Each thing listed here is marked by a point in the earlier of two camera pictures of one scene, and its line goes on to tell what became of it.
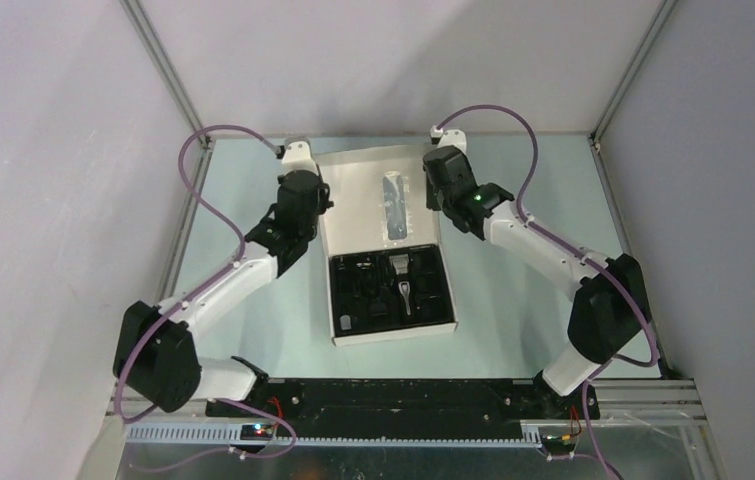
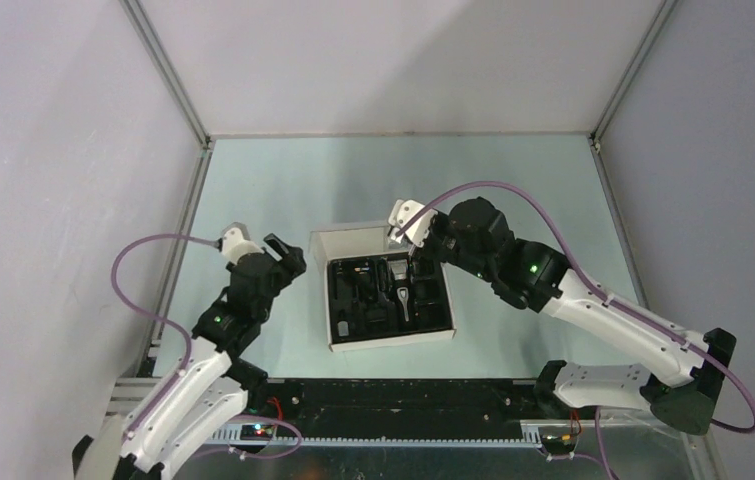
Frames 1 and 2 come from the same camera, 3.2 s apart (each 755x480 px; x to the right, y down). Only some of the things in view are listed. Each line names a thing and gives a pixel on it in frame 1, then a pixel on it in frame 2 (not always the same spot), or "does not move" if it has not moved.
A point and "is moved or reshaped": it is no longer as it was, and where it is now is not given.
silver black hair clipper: (401, 263) does not move
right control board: (558, 444) does not move
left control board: (259, 432) does not move
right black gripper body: (434, 200) to (441, 245)
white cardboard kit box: (380, 203) is moved or reshaped
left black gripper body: (323, 204) to (278, 285)
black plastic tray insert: (389, 290) does not move
